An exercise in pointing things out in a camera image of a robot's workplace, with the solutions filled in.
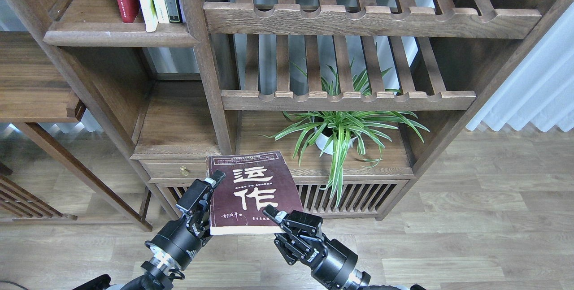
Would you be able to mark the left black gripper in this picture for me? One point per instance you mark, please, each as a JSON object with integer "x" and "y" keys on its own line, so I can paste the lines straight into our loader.
{"x": 178, "y": 242}

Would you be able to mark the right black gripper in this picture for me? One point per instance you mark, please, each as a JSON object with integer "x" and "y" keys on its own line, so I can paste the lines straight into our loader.
{"x": 331, "y": 263}

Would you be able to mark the dark red book white characters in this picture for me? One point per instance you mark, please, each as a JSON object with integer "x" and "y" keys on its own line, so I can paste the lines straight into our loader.
{"x": 252, "y": 182}

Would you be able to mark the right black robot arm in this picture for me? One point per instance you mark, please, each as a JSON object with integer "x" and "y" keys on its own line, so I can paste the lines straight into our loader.
{"x": 385, "y": 286}

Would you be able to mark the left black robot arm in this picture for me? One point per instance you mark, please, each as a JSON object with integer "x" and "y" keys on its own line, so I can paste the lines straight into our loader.
{"x": 145, "y": 282}

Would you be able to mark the brass drawer knob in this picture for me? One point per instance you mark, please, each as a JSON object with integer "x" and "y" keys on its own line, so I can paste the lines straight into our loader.
{"x": 184, "y": 171}

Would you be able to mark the white plant pot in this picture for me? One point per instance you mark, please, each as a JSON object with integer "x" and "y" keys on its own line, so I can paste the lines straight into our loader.
{"x": 326, "y": 141}

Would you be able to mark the green spider plant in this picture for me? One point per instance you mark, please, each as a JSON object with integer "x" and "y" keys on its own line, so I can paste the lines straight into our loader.
{"x": 364, "y": 124}

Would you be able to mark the dark wooden bookshelf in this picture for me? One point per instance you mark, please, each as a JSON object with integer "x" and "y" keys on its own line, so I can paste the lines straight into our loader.
{"x": 217, "y": 83}

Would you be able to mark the wooden slatted rack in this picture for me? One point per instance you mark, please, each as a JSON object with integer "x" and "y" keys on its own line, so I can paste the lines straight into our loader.
{"x": 24, "y": 206}

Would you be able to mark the wooden side table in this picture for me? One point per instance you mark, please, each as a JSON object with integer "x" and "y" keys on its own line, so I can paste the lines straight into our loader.
{"x": 33, "y": 92}

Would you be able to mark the white curtain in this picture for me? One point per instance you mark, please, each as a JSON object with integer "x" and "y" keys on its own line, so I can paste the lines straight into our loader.
{"x": 540, "y": 91}

